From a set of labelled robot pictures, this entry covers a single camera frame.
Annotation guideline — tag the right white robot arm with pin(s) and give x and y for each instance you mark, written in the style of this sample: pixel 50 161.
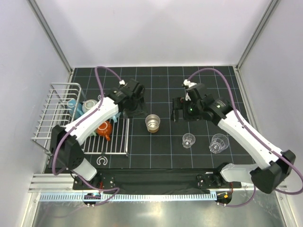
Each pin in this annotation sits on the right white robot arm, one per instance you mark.
pixel 272 165

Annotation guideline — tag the black grid mat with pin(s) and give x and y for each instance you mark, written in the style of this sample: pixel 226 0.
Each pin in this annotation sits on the black grid mat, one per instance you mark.
pixel 132 146

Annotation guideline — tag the orange black ceramic cup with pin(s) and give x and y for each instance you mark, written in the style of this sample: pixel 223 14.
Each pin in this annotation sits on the orange black ceramic cup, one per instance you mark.
pixel 105 130

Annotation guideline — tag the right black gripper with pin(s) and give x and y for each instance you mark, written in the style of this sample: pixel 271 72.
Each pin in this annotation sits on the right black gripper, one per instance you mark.
pixel 179 103

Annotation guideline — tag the light blue tall mug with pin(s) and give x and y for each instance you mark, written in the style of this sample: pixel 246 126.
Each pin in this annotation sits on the light blue tall mug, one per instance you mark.
pixel 115 117

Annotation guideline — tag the small clear glass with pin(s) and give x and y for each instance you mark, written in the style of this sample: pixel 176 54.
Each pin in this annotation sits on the small clear glass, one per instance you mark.
pixel 188 140

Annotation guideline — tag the grey ceramic mug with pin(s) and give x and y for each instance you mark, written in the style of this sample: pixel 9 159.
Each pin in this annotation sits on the grey ceramic mug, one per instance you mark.
pixel 87 105

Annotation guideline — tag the large clear plastic cup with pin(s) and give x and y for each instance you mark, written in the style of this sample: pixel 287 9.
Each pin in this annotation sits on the large clear plastic cup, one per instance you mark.
pixel 219 143

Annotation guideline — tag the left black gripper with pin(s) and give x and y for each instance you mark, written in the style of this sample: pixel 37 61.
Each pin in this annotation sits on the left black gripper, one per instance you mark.
pixel 141 109

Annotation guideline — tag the slotted cable duct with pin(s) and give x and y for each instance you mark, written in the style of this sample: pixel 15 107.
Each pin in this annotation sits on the slotted cable duct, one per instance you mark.
pixel 85 197

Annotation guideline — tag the steel tumbler cup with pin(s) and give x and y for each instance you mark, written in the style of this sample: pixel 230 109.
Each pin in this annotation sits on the steel tumbler cup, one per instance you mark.
pixel 152 122

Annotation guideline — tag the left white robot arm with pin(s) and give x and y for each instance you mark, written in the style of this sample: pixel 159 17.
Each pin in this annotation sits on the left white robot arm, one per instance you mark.
pixel 66 141

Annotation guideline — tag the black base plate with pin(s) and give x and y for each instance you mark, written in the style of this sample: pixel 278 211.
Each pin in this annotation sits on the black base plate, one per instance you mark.
pixel 161 181

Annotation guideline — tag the blue ceramic mug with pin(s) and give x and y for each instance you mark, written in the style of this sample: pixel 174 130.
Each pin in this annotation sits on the blue ceramic mug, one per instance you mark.
pixel 74 108

